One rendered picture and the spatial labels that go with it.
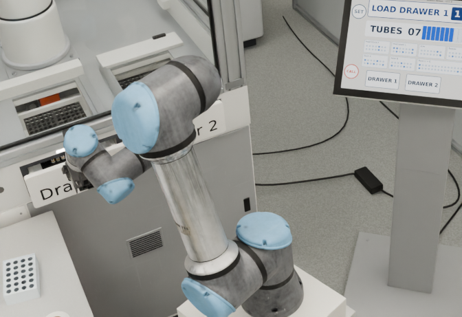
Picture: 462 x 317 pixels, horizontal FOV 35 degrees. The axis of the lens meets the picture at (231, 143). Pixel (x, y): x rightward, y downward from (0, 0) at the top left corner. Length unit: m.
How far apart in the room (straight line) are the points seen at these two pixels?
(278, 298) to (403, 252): 1.05
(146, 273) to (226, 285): 1.03
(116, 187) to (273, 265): 0.40
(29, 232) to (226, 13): 0.82
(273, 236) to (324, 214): 1.56
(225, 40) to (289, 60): 1.96
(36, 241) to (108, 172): 0.49
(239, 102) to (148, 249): 0.58
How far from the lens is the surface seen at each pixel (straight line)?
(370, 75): 2.10
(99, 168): 1.68
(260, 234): 1.56
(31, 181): 2.05
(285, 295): 1.67
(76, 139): 1.68
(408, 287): 2.79
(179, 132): 1.33
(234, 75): 2.16
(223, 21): 2.05
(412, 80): 2.09
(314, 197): 3.18
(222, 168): 2.34
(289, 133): 3.51
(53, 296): 1.96
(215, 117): 2.18
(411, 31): 2.11
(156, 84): 1.32
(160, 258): 2.49
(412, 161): 2.36
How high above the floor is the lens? 2.19
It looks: 39 degrees down
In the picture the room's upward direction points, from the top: 7 degrees counter-clockwise
